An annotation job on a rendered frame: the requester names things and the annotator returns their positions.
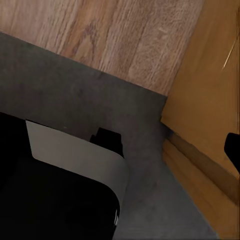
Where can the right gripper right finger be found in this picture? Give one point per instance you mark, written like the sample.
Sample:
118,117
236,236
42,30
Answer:
232,149

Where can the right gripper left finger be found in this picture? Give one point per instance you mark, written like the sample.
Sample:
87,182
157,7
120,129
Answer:
12,149

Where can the door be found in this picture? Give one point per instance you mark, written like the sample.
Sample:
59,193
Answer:
202,108

